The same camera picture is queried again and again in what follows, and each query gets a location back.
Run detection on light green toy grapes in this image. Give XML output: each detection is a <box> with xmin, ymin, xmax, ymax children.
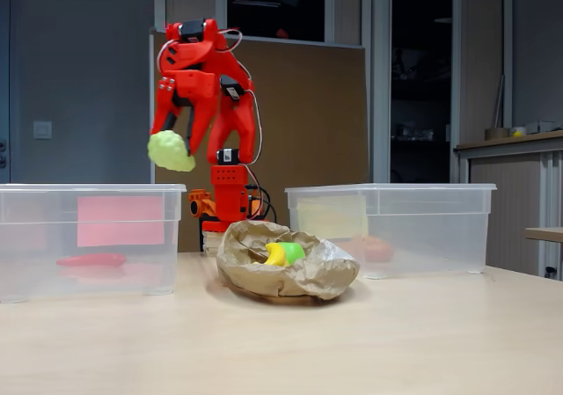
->
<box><xmin>147</xmin><ymin>129</ymin><xmax>197</xmax><ymax>173</ymax></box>

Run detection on red toy chili pepper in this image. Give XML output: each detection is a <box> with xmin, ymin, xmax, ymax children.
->
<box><xmin>55</xmin><ymin>252</ymin><xmax>128</xmax><ymax>268</ymax></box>

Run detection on brown toy donut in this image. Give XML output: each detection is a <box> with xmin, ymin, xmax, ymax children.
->
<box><xmin>363</xmin><ymin>235</ymin><xmax>394</xmax><ymax>263</ymax></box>

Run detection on pink paper label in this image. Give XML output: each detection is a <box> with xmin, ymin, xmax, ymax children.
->
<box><xmin>77</xmin><ymin>195</ymin><xmax>166</xmax><ymax>248</ymax></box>

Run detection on yellow-green paper label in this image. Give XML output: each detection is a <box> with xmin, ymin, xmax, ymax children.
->
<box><xmin>296</xmin><ymin>194</ymin><xmax>370</xmax><ymax>239</ymax></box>

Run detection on clear plastic bin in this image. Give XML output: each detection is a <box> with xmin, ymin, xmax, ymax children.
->
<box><xmin>284</xmin><ymin>182</ymin><xmax>498</xmax><ymax>281</ymax></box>
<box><xmin>0</xmin><ymin>182</ymin><xmax>188</xmax><ymax>304</ymax></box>

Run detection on orange printed part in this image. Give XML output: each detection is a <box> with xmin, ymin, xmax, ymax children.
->
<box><xmin>187</xmin><ymin>188</ymin><xmax>217</xmax><ymax>218</ymax></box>

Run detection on brown pinboard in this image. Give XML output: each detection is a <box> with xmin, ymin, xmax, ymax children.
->
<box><xmin>149</xmin><ymin>27</ymin><xmax>369</xmax><ymax>253</ymax></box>

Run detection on yellow toy banana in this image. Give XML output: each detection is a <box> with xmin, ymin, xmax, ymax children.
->
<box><xmin>252</xmin><ymin>242</ymin><xmax>289</xmax><ymax>267</ymax></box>

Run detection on green toy apple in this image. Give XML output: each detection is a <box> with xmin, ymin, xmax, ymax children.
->
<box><xmin>281</xmin><ymin>242</ymin><xmax>307</xmax><ymax>264</ymax></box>

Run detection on brown paper bag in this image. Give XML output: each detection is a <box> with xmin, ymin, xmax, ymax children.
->
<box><xmin>216</xmin><ymin>220</ymin><xmax>361</xmax><ymax>302</ymax></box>

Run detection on clear plastic film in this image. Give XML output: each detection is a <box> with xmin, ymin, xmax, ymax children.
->
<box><xmin>315</xmin><ymin>239</ymin><xmax>353</xmax><ymax>264</ymax></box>

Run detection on grey roller shutter cabinet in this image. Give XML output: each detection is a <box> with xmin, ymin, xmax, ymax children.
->
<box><xmin>454</xmin><ymin>129</ymin><xmax>563</xmax><ymax>280</ymax></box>

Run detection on small side table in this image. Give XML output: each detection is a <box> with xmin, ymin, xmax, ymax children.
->
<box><xmin>523</xmin><ymin>226</ymin><xmax>563</xmax><ymax>244</ymax></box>

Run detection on looped thin servo cable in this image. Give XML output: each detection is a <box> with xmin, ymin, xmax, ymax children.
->
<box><xmin>219</xmin><ymin>28</ymin><xmax>244</xmax><ymax>54</ymax></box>

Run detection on black base cable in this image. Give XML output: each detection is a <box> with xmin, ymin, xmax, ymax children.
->
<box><xmin>245</xmin><ymin>183</ymin><xmax>277</xmax><ymax>223</ymax></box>

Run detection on wooden base plate stack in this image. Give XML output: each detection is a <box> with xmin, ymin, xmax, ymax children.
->
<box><xmin>201</xmin><ymin>230</ymin><xmax>228</xmax><ymax>253</ymax></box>

